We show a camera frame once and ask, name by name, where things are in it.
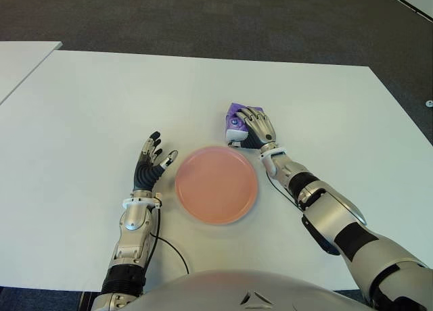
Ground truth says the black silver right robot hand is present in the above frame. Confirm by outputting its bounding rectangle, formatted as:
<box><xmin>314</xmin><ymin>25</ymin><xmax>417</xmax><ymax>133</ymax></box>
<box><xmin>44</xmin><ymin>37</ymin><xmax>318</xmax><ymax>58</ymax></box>
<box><xmin>227</xmin><ymin>106</ymin><xmax>278</xmax><ymax>150</ymax></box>

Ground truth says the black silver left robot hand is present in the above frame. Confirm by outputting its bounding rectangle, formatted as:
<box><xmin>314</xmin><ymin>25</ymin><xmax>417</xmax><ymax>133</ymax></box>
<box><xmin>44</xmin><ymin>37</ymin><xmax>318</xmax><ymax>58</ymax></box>
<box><xmin>132</xmin><ymin>130</ymin><xmax>179</xmax><ymax>192</ymax></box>

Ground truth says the purple tissue paper pack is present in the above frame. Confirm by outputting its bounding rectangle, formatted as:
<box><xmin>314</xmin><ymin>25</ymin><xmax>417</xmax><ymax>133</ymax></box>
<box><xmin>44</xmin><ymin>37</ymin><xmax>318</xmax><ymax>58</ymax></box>
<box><xmin>223</xmin><ymin>102</ymin><xmax>265</xmax><ymax>143</ymax></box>

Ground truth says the pink round plate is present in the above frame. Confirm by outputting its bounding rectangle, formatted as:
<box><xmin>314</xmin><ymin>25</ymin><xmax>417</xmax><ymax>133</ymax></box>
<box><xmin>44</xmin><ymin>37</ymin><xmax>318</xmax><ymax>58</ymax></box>
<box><xmin>175</xmin><ymin>145</ymin><xmax>260</xmax><ymax>226</ymax></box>

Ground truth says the silver robot torso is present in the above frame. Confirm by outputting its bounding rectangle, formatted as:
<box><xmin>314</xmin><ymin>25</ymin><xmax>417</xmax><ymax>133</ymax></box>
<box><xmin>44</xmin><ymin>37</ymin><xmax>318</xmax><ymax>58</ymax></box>
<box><xmin>118</xmin><ymin>269</ymin><xmax>373</xmax><ymax>311</ymax></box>

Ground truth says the white side table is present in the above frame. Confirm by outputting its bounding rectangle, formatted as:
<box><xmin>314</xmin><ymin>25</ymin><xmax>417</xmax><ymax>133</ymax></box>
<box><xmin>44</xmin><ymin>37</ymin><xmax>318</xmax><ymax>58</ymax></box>
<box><xmin>0</xmin><ymin>41</ymin><xmax>64</xmax><ymax>105</ymax></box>

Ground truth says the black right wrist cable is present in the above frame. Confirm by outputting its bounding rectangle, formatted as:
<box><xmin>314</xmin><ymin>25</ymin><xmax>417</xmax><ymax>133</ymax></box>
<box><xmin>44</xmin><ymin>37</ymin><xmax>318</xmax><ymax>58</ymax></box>
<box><xmin>265</xmin><ymin>170</ymin><xmax>304</xmax><ymax>212</ymax></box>

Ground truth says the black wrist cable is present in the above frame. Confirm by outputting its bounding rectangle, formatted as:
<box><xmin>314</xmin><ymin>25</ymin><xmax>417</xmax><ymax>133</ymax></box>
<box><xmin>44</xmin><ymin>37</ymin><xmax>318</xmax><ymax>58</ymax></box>
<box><xmin>265</xmin><ymin>170</ymin><xmax>304</xmax><ymax>212</ymax></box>
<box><xmin>148</xmin><ymin>206</ymin><xmax>189</xmax><ymax>275</ymax></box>

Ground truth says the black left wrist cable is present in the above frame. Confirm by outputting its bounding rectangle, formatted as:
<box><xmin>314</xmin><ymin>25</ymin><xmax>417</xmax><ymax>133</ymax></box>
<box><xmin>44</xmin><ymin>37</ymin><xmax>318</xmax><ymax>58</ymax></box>
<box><xmin>148</xmin><ymin>206</ymin><xmax>189</xmax><ymax>275</ymax></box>

